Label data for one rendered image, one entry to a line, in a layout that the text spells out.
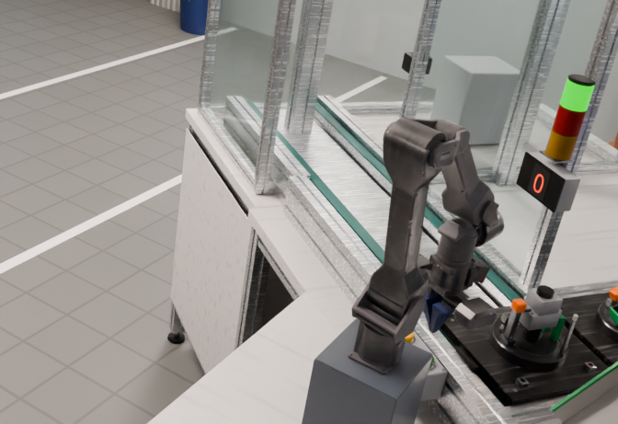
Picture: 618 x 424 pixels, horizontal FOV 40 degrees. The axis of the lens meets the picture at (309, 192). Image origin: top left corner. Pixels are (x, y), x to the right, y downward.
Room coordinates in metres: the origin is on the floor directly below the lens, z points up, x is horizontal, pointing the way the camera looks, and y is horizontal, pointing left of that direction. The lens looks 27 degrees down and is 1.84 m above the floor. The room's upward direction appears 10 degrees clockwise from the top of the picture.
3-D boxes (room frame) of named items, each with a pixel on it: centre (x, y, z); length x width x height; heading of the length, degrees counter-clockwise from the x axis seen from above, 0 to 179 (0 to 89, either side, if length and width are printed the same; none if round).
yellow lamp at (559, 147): (1.50, -0.46, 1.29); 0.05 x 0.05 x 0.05
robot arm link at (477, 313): (1.19, -0.25, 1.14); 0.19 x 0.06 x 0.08; 40
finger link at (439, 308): (1.18, -0.26, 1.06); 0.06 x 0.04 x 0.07; 130
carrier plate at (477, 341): (1.28, -0.44, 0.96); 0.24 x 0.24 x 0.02; 28
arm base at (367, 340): (1.05, -0.14, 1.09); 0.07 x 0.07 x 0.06; 64
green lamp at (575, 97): (1.50, -0.46, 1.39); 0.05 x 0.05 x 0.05
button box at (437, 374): (1.25, -0.21, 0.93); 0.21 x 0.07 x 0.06; 28
